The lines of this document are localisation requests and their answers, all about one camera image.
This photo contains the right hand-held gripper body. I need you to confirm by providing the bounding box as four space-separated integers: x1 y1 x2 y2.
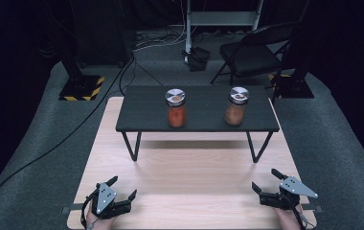
259 174 319 212

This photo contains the left hand-held gripper cable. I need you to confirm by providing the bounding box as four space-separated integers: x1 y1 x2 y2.
80 188 102 230

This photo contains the brown spice jar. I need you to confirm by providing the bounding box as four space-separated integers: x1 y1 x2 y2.
223 85 250 127

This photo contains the white metal frame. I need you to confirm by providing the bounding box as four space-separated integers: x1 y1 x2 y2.
184 0 264 56

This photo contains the red spice jar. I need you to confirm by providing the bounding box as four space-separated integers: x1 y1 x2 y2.
165 88 187 129

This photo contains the dark cabinet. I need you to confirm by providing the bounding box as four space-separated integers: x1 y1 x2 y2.
73 0 137 65

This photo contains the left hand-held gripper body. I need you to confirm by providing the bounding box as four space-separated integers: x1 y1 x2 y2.
86 181 133 221

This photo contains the person's left hand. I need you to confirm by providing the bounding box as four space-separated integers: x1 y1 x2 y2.
85 210 117 230

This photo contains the hand-held gripper cable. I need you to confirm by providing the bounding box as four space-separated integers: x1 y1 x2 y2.
284 193 311 230
80 188 102 230

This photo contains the right hand-held gripper cable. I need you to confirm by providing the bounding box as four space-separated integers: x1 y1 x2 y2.
284 193 311 230

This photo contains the black folding chair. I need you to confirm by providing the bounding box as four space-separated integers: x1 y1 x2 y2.
210 21 301 88

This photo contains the bundle of floor cables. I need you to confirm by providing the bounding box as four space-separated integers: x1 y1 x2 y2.
133 27 188 53

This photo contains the black shelf with wire legs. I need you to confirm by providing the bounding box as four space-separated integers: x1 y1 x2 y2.
115 84 281 164

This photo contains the black bag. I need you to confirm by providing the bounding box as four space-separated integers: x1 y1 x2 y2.
182 45 212 73

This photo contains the long black floor cable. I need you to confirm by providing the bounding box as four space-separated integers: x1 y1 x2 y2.
0 52 137 226

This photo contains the black stand with striped base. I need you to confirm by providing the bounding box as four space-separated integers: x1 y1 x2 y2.
266 0 316 100
57 0 106 103

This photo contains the person's right hand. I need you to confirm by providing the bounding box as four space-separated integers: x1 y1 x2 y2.
273 204 307 230

